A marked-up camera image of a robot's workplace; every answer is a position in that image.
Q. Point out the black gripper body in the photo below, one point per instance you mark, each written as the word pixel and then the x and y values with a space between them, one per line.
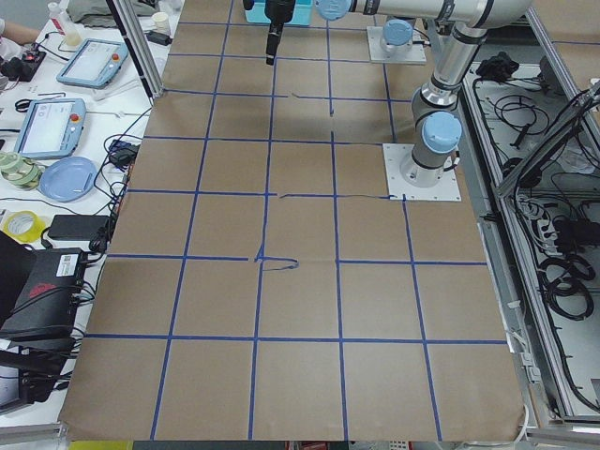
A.
pixel 278 10

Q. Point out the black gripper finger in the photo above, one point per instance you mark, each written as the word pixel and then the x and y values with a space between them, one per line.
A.
pixel 272 43

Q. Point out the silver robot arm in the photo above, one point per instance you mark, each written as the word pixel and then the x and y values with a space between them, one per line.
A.
pixel 437 130
pixel 477 14

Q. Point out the light blue plastic bin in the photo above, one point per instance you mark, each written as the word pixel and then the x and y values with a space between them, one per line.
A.
pixel 262 11

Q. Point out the upper blue teach pendant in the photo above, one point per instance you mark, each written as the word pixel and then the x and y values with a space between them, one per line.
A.
pixel 94 64

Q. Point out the blue teach pendant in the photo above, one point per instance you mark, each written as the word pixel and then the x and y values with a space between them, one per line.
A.
pixel 51 128
pixel 94 64

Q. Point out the lower blue teach pendant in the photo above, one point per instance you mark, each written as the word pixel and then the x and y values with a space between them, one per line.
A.
pixel 51 128

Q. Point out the light blue plate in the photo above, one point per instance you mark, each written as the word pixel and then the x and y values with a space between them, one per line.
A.
pixel 68 179

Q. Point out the yellow tape roll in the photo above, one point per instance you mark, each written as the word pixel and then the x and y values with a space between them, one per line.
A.
pixel 24 226

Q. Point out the black electronics box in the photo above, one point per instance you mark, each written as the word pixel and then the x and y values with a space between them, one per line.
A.
pixel 38 289

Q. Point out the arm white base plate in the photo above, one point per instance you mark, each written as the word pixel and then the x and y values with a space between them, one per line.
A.
pixel 411 53
pixel 408 181

